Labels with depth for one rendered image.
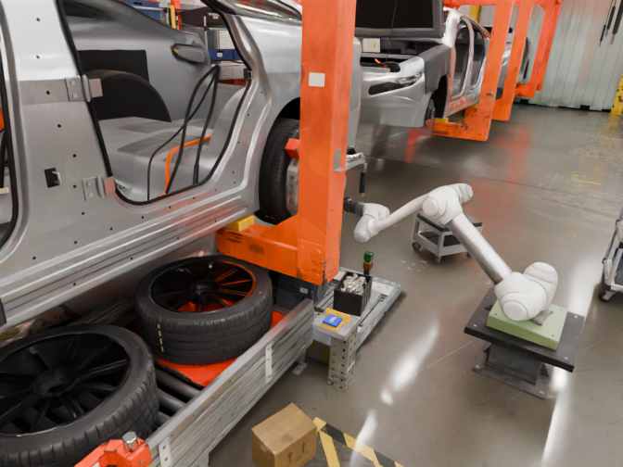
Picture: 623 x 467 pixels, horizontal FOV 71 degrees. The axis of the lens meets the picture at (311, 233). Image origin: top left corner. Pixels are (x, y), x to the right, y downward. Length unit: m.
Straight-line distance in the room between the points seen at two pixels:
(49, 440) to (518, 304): 1.87
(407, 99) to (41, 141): 4.00
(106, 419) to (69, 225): 0.65
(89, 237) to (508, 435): 1.97
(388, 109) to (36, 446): 4.29
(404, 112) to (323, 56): 3.24
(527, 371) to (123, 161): 2.46
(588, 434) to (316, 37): 2.13
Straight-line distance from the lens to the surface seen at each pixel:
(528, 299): 2.24
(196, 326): 1.97
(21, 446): 1.66
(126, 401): 1.67
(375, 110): 5.00
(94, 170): 1.72
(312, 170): 1.96
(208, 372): 2.07
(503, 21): 5.91
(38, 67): 1.62
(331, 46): 1.86
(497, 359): 2.63
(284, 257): 2.20
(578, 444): 2.49
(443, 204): 2.24
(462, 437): 2.29
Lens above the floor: 1.62
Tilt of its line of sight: 24 degrees down
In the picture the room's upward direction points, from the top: 2 degrees clockwise
